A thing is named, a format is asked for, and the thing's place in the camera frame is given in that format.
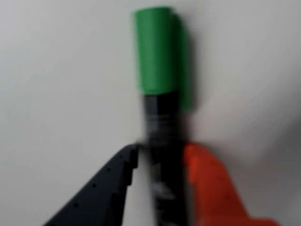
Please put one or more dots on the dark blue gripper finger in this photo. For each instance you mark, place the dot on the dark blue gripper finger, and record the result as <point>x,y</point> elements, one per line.
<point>101,193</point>

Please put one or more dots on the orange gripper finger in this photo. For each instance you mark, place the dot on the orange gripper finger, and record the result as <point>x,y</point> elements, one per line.
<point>211,193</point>

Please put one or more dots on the green marker with black barrel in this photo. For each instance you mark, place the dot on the green marker with black barrel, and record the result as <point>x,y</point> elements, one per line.
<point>157,58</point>

